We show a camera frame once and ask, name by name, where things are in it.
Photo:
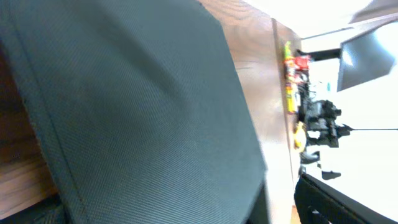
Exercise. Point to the colourful snack pile background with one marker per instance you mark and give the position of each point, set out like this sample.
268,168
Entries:
296,70

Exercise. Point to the dark monitor screen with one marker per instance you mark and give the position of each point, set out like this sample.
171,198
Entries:
368,56

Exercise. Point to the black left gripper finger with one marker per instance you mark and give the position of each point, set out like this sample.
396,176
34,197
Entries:
317,202

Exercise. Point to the black background robot equipment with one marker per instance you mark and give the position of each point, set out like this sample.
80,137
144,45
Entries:
358,125

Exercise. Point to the black gift box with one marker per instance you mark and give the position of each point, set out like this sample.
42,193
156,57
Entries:
138,110

